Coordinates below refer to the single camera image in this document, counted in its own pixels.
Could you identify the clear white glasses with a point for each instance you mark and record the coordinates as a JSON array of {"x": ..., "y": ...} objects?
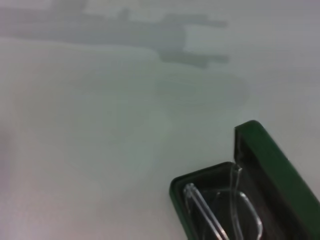
[{"x": 200, "y": 202}]

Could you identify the green glasses case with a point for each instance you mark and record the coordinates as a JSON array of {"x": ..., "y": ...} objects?
[{"x": 265, "y": 160}]

